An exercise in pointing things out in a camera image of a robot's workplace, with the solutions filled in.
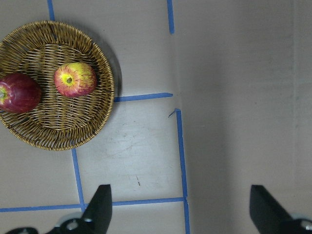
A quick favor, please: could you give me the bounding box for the dark red apple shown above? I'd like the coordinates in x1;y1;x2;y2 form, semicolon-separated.
0;73;41;114

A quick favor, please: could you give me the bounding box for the yellow-red apple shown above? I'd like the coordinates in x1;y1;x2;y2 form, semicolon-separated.
54;62;97;98

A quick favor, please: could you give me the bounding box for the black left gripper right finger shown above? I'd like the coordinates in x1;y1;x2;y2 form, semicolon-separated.
249;185;312;234

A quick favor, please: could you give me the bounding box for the round wicker basket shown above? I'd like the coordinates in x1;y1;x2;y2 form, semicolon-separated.
0;20;115;151

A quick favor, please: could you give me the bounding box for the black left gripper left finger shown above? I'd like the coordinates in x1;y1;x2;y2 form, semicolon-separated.
4;184;113;234

